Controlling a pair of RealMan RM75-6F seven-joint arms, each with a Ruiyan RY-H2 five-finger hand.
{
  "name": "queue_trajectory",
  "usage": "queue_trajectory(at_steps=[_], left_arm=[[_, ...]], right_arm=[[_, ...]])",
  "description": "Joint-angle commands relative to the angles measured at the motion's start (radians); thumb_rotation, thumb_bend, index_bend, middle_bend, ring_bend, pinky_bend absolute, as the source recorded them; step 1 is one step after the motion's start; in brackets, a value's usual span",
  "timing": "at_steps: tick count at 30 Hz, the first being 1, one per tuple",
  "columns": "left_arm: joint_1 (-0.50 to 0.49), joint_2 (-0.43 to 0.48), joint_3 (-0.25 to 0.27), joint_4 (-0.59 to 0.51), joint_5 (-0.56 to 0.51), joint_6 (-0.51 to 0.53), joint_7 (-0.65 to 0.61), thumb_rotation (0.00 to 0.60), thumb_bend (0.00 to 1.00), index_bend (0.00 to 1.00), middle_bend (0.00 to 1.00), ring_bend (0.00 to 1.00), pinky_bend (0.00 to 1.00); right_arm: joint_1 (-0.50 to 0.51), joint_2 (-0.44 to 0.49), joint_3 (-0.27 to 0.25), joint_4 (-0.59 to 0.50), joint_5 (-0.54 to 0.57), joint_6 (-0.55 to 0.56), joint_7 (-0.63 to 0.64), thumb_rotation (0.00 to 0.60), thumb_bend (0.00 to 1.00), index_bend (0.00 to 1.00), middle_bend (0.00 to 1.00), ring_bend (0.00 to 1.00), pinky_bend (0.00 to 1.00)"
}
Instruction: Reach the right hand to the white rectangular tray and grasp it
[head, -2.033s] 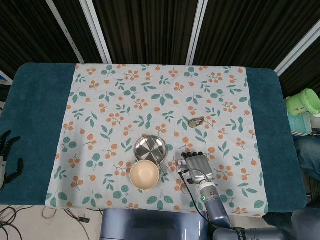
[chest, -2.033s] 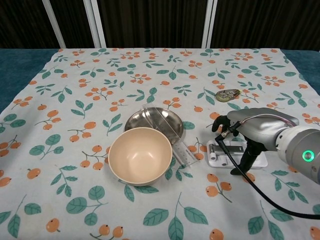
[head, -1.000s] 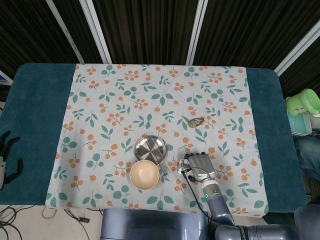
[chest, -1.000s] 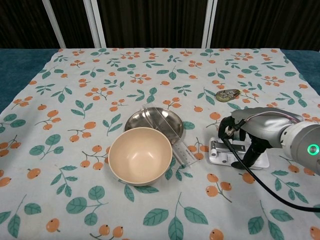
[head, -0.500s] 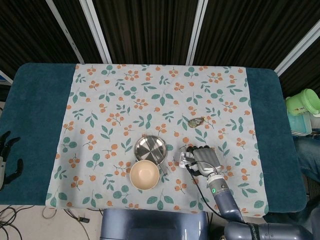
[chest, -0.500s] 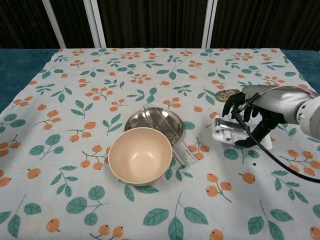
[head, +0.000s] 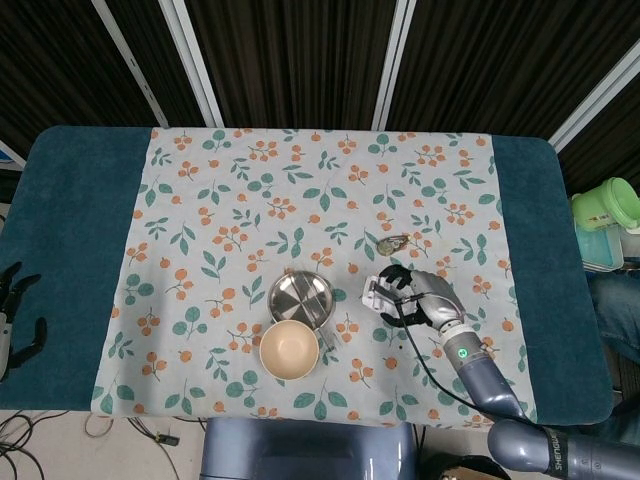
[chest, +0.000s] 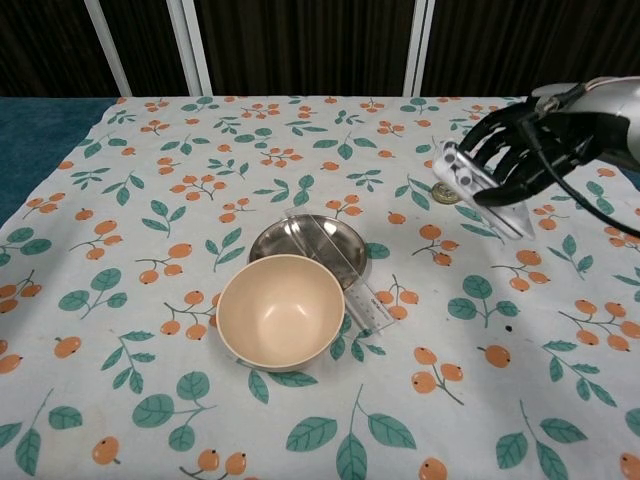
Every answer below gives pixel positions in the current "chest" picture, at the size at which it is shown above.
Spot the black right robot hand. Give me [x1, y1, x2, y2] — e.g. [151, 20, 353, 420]
[458, 82, 632, 207]

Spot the white folding phone stand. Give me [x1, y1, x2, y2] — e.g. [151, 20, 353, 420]
[431, 140, 536, 240]

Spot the clear plastic ruler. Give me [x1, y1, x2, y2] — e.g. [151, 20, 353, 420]
[284, 208, 397, 336]

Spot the round stainless steel plate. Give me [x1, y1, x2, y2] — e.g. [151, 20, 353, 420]
[248, 214, 369, 290]

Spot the beige plastic bowl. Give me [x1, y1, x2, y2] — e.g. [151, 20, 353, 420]
[215, 253, 346, 373]

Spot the fruit and leaf print tablecloth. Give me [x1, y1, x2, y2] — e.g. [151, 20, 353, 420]
[0, 94, 640, 480]

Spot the teal table cover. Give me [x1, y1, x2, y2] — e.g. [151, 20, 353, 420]
[0, 95, 119, 229]

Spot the black robot hand cable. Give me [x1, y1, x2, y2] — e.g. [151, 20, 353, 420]
[519, 82, 640, 235]

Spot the white metal frame post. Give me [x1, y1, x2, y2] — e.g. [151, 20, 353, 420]
[82, 0, 133, 98]
[165, 0, 215, 97]
[401, 0, 437, 97]

